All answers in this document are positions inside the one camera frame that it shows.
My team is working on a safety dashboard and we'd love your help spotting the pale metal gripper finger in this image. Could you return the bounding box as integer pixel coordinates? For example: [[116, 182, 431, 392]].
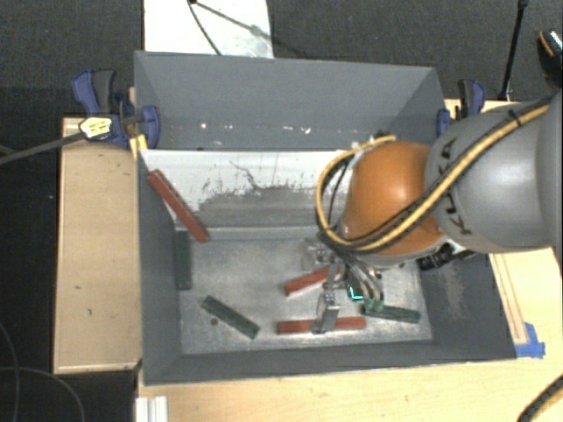
[[314, 293, 329, 334], [322, 302, 342, 335]]

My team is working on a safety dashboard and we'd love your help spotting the red-brown flat block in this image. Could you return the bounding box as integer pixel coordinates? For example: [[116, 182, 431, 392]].
[[275, 316, 368, 336], [146, 169, 211, 244], [282, 266, 342, 299]]

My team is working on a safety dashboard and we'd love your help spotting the dark green flat block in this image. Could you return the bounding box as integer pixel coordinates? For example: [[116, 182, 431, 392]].
[[174, 230, 194, 291], [201, 295, 262, 341], [361, 302, 421, 325]]

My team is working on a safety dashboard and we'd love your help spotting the grey metal bin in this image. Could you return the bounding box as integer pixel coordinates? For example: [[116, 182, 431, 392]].
[[133, 50, 518, 387]]

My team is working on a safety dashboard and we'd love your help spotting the pale wood flat board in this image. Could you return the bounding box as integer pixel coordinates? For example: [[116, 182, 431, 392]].
[[53, 117, 143, 375]]

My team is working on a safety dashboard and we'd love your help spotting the black cylinder on white bracket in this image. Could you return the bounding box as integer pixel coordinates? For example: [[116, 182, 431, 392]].
[[415, 242, 471, 273]]

